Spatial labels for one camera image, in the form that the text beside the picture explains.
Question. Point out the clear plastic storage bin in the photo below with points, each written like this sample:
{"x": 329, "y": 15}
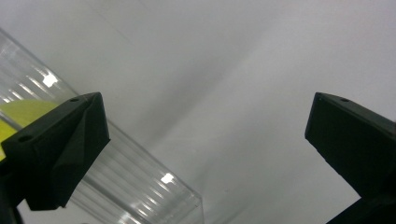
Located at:
{"x": 134, "y": 186}

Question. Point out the yellow tennis ball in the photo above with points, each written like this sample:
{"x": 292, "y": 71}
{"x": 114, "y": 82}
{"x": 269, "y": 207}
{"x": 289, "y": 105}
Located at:
{"x": 21, "y": 113}

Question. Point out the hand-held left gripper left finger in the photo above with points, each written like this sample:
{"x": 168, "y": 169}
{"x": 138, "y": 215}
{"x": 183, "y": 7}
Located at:
{"x": 56, "y": 149}

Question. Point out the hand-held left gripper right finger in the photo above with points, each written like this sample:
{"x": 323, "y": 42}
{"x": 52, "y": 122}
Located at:
{"x": 355, "y": 140}

